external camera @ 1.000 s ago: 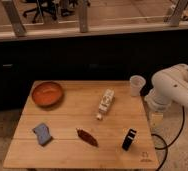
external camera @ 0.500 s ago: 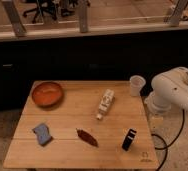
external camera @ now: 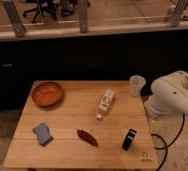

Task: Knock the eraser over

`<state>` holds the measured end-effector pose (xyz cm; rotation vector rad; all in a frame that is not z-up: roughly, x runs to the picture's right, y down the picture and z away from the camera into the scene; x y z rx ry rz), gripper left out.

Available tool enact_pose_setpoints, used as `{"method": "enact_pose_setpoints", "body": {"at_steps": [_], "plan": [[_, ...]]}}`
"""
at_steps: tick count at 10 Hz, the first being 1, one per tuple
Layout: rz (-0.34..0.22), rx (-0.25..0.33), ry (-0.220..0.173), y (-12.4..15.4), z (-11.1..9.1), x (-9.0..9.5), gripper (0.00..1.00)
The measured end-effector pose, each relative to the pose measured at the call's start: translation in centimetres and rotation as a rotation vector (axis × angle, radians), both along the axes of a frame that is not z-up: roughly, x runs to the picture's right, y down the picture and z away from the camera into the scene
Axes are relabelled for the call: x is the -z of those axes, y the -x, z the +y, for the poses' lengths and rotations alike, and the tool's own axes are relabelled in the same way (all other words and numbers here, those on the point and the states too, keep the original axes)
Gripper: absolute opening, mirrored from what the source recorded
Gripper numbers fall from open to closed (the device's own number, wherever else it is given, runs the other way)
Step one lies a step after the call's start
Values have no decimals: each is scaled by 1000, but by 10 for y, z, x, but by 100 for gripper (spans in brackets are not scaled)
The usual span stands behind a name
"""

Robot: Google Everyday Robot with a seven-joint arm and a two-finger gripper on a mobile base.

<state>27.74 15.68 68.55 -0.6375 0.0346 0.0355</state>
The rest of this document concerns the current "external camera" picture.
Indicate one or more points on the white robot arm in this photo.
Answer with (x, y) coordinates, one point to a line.
(168, 92)

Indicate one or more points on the black eraser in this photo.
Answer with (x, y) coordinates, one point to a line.
(129, 139)

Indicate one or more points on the white lying bottle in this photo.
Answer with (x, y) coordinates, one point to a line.
(105, 103)

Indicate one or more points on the clear plastic cup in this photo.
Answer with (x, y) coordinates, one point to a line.
(137, 82)

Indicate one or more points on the orange bowl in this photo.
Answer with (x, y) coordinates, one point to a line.
(47, 94)

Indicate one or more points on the brown dried chili pepper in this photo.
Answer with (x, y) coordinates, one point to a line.
(85, 136)

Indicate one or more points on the black office chair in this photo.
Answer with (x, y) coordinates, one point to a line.
(42, 6)

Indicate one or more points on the middle metal post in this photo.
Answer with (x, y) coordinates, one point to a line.
(83, 16)

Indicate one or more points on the metal post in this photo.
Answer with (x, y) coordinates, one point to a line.
(177, 13)
(14, 18)
(83, 16)

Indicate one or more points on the left metal post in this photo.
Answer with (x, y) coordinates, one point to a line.
(14, 18)

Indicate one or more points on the right metal post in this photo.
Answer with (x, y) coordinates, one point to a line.
(177, 13)

